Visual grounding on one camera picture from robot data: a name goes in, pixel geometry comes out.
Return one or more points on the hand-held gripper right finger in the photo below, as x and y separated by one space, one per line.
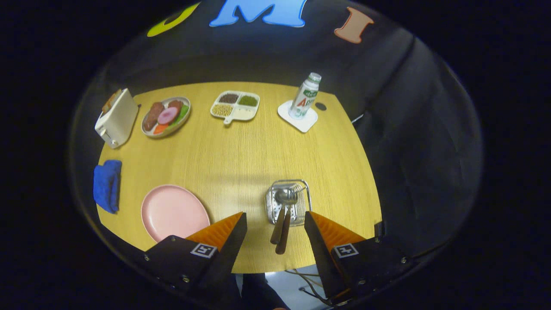
320 258

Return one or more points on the grey oval food plate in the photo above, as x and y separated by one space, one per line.
186 102

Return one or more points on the white drink bottle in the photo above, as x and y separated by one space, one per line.
303 101

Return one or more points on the small brown meat piece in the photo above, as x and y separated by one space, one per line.
175 104

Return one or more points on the long brown meat piece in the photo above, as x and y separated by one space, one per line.
152 117

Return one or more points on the black table grommet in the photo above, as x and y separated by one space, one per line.
320 106

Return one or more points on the pink round plate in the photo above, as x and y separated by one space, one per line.
172 211

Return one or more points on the white toaster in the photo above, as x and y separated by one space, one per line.
118 120

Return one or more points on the orange carrot slice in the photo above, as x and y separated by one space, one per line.
160 128

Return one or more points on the blue folded cloth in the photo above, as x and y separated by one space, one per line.
105 185

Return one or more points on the white divided bean dish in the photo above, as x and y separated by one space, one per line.
245 113

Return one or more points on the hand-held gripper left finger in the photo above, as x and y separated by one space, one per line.
226 258

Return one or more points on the white square coaster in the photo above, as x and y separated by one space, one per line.
308 122

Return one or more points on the green lettuce leaf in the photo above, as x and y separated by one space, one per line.
183 114

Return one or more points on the toast slices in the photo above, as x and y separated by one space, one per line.
111 101

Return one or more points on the pink ham slice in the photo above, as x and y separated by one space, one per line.
168 115

